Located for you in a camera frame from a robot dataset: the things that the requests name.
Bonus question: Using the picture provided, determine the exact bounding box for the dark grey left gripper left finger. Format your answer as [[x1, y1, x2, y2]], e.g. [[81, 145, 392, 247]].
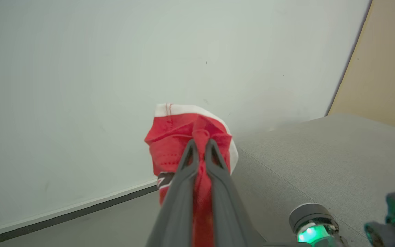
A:
[[146, 139, 199, 247]]

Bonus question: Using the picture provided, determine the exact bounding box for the red and white garment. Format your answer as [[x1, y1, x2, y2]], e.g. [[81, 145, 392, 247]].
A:
[[144, 103, 239, 247]]

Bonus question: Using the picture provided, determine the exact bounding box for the dark grey skirting strip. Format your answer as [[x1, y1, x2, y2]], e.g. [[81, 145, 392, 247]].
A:
[[0, 178, 159, 247]]

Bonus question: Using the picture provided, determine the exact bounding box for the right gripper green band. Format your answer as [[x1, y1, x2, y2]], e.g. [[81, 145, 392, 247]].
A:
[[289, 203, 340, 247]]

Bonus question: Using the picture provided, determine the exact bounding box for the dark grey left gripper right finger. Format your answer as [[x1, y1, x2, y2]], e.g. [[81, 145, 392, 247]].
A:
[[205, 139, 265, 247]]

